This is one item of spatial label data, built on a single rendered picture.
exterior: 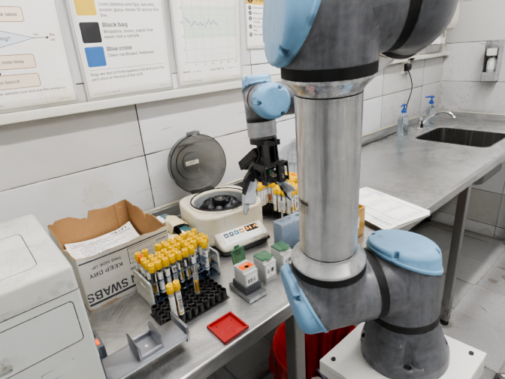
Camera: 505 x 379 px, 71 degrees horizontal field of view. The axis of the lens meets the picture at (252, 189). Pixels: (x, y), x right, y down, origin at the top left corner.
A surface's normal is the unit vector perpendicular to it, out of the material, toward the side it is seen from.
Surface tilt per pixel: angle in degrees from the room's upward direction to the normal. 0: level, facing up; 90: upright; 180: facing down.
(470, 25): 90
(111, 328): 0
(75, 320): 90
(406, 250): 7
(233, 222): 90
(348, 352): 4
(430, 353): 69
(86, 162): 90
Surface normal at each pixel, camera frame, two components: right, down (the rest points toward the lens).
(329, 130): -0.18, 0.46
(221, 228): 0.53, 0.28
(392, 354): -0.60, 0.02
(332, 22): 0.12, 0.54
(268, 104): 0.21, 0.28
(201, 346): -0.07, -0.93
